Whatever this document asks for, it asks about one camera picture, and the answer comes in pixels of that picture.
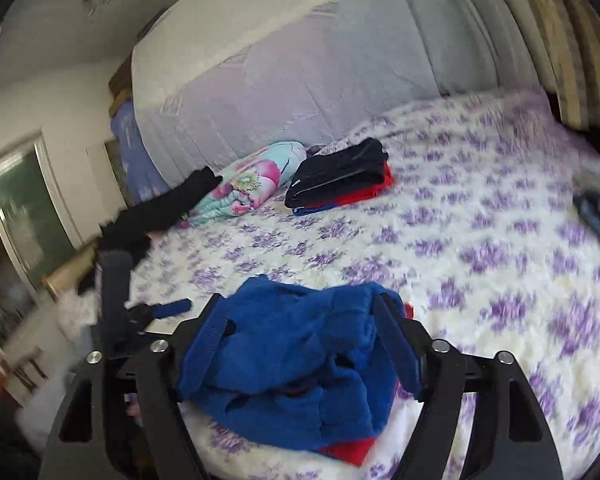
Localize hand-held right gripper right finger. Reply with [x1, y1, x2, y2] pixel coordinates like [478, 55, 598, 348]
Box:
[372, 291, 565, 480]

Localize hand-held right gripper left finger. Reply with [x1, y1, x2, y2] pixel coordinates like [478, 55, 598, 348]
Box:
[40, 292, 238, 480]

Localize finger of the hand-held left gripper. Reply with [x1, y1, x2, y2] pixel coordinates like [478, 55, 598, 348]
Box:
[139, 299, 191, 320]

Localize blue pants with red trim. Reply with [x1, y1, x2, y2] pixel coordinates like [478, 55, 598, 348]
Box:
[176, 275, 416, 467]

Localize folded red pants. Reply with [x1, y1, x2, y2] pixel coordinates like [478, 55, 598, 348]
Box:
[325, 162, 395, 207]

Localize white plastic bag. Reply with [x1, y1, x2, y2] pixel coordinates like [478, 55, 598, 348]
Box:
[55, 287, 101, 346]

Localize black cloth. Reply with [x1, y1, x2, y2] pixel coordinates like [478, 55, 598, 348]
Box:
[97, 166, 224, 263]

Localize glass door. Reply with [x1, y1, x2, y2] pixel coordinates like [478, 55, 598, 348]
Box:
[0, 132, 88, 356]

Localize purple floral bed sheet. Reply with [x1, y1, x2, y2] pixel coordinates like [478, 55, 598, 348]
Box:
[125, 87, 600, 480]

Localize folded colourful floral quilt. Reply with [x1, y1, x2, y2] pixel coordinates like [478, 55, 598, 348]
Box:
[180, 141, 308, 228]

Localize blue floral pillow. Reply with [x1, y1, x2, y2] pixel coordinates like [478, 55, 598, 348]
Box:
[109, 100, 168, 206]

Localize folded blue garment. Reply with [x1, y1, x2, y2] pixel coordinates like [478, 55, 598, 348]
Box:
[293, 201, 341, 217]

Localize red and black garment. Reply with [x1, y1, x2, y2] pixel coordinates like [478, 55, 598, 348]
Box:
[284, 137, 390, 209]

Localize wooden bed headboard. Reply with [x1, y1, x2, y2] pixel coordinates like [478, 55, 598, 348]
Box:
[107, 57, 136, 111]

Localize dark grey cloth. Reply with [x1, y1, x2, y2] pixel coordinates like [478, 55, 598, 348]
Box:
[572, 190, 600, 256]

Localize white mosquito net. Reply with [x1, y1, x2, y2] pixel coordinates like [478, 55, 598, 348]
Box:
[130, 0, 541, 186]

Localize beige checked curtain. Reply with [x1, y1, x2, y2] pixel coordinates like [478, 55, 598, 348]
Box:
[480, 0, 600, 133]

